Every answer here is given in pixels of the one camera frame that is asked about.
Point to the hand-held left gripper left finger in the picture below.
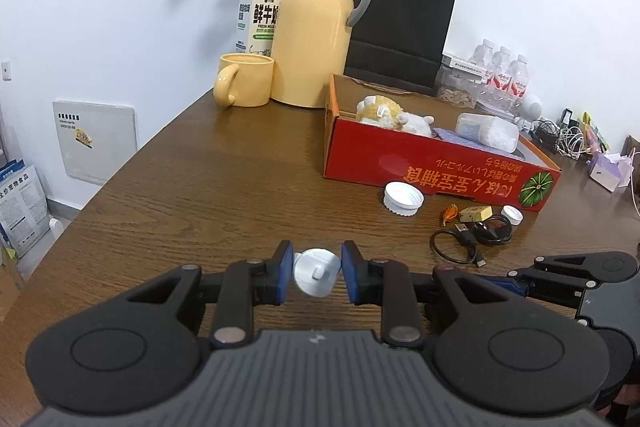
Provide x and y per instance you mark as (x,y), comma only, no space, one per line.
(285,272)

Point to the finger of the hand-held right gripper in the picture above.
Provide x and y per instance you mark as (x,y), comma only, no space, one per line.
(512,285)

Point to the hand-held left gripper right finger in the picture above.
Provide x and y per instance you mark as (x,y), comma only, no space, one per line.
(350,274)

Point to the white round plastic cap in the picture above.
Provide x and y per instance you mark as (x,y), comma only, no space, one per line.
(315,272)

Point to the red cardboard box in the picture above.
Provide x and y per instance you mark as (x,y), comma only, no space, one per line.
(400,162)

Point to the small white bottle cap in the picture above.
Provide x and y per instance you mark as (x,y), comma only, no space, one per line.
(512,214)

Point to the small yellow block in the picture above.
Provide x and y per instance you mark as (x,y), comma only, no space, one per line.
(477,213)

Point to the large white ribbed cap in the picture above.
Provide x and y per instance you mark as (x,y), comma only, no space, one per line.
(403,198)

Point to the small orange wrapper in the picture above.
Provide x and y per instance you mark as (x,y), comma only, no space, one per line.
(451,213)

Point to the purple white tissue pack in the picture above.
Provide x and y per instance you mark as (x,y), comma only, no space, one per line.
(610,169)

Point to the clear plastic jar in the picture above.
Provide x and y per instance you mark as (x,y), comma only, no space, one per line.
(487,132)

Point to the purple blue cloth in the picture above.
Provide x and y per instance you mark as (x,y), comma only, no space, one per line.
(450,134)

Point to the white plush toy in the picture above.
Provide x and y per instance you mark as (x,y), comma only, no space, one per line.
(415,123)

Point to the yellow plush toy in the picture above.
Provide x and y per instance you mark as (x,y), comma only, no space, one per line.
(380,109)

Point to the black charger plug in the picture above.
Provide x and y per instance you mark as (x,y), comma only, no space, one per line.
(567,117)

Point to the white robot figurine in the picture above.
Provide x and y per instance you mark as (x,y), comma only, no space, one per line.
(532,104)

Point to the yellow ceramic mug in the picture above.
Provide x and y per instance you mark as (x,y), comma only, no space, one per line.
(247,82)

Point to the clear food container white lid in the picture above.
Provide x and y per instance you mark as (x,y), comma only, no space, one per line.
(457,97)

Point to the clear water bottle red label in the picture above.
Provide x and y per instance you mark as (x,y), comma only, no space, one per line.
(500,69)
(518,79)
(484,54)

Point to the yellow thermos jug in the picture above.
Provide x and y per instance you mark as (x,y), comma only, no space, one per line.
(310,32)

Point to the white milk carton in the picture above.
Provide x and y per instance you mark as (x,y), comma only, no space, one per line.
(257,22)

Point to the black paper bag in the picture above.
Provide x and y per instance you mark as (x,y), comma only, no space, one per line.
(405,17)

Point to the blue white printed bag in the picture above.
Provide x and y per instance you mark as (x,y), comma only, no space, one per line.
(22,207)

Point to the white wall panel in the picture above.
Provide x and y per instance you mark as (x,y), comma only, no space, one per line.
(100,142)

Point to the white wall socket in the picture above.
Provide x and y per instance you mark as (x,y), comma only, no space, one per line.
(5,69)

